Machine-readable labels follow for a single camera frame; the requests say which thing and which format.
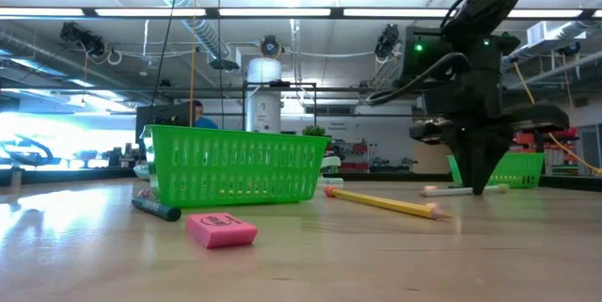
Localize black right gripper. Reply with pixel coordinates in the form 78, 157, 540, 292
407, 74, 572, 196

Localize white pencil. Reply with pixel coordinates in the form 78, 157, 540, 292
420, 183, 511, 199

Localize yellow pencil orange eraser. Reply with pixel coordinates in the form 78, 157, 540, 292
323, 184, 452, 221

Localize pink eraser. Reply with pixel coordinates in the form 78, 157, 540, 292
184, 212, 260, 250

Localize green plastic bin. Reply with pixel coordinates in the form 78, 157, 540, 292
446, 151, 546, 189
139, 123, 330, 210

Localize low shelf with red boxes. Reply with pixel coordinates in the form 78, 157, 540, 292
328, 137, 418, 174

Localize white air box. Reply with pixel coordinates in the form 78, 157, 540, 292
526, 20, 589, 48

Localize mint green stapler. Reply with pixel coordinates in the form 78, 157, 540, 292
313, 154, 345, 189

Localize white cylinder tank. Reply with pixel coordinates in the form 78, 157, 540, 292
245, 56, 283, 134

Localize person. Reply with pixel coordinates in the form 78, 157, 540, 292
190, 99, 220, 130

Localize dark monitor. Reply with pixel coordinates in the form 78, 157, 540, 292
135, 103, 195, 128

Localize dark green crayon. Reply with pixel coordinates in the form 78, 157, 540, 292
131, 196, 183, 223

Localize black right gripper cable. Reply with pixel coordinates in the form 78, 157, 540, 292
365, 51, 471, 106

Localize silver ceiling duct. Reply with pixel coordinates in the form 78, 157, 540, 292
500, 19, 602, 108

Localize black ceiling cable reel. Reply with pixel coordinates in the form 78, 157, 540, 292
373, 23, 406, 59
260, 34, 283, 59
58, 21, 107, 58

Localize black overhead frame beam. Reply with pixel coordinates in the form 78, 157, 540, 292
0, 6, 602, 22

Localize black hanging cable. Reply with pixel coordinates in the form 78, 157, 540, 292
215, 0, 224, 129
148, 0, 183, 110

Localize silver flexible duct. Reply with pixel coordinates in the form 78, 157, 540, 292
173, 0, 231, 61

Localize black looped hose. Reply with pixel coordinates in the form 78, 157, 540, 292
0, 135, 54, 167

